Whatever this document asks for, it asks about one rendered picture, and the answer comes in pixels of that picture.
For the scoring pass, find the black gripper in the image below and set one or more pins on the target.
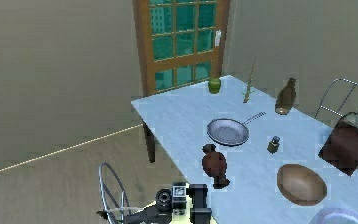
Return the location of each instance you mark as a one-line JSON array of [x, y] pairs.
[[163, 199]]

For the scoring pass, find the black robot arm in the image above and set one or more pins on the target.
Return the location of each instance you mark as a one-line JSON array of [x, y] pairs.
[[198, 200]]

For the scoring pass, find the dark brown vase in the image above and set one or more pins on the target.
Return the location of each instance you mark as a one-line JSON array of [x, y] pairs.
[[215, 165]]

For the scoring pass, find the grey frying pan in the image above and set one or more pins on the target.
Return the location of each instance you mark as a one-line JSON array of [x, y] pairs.
[[227, 132]]

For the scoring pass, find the pale blue table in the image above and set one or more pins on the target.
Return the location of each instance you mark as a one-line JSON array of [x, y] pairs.
[[253, 160]]

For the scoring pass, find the small olive shaker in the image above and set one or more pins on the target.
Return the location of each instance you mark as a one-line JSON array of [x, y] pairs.
[[273, 144]]

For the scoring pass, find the green round vase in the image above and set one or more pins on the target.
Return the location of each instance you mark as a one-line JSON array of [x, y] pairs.
[[214, 85]]

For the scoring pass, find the wooden bowl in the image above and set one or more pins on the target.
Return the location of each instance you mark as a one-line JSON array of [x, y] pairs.
[[301, 184]]

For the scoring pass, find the wooden glass pane door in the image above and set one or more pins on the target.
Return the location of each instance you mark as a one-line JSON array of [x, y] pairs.
[[147, 50]]

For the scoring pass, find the brown glass bottle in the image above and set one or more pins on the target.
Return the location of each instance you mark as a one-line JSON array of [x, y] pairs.
[[286, 97]]

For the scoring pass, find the white round dish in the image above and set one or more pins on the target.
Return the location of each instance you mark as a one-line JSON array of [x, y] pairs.
[[337, 216]]

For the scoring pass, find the dark brown box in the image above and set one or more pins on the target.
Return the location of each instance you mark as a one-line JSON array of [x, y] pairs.
[[347, 146]]

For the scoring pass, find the grey metal frame chair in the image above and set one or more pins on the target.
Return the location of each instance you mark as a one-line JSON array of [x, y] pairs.
[[330, 92]]

